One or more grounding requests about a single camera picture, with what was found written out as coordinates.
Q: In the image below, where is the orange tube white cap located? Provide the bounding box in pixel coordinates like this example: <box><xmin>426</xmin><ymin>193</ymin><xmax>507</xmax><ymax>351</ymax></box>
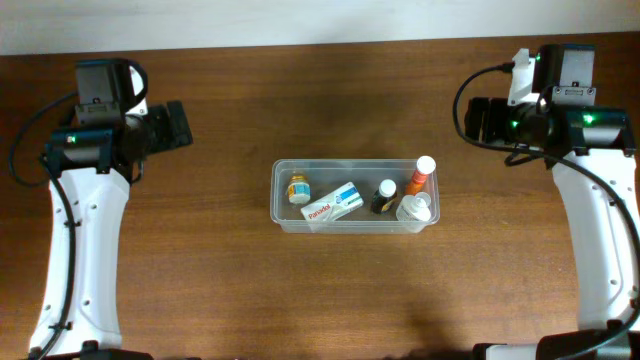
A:
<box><xmin>405</xmin><ymin>155</ymin><xmax>436</xmax><ymax>195</ymax></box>

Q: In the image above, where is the white plastic bottle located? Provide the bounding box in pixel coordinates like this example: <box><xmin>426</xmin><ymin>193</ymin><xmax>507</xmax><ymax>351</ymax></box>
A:
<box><xmin>396</xmin><ymin>192</ymin><xmax>432</xmax><ymax>222</ymax></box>

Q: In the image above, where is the dark bottle white cap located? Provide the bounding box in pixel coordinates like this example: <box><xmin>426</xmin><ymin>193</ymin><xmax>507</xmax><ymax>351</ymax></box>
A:
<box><xmin>371</xmin><ymin>179</ymin><xmax>397</xmax><ymax>214</ymax></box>

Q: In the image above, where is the small amber jar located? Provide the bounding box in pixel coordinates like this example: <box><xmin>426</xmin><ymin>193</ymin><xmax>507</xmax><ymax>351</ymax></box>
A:
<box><xmin>287</xmin><ymin>174</ymin><xmax>311</xmax><ymax>205</ymax></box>

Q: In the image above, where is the white Panadol box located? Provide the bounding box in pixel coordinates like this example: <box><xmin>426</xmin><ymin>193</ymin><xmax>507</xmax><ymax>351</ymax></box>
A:
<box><xmin>301</xmin><ymin>182</ymin><xmax>364</xmax><ymax>222</ymax></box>

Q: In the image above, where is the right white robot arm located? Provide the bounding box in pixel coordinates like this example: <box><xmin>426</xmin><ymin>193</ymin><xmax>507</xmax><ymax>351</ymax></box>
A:
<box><xmin>453</xmin><ymin>44</ymin><xmax>639</xmax><ymax>360</ymax></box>

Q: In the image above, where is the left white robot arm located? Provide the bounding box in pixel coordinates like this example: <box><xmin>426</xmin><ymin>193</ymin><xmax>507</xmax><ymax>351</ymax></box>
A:
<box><xmin>28</xmin><ymin>58</ymin><xmax>193</xmax><ymax>359</ymax></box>

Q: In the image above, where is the clear plastic container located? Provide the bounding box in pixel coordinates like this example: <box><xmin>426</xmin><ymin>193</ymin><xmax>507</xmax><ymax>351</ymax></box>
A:
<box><xmin>270</xmin><ymin>159</ymin><xmax>440</xmax><ymax>234</ymax></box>

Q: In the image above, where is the left black cable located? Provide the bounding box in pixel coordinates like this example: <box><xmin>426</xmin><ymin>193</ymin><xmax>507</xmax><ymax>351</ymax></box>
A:
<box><xmin>7</xmin><ymin>91</ymin><xmax>81</xmax><ymax>359</ymax></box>

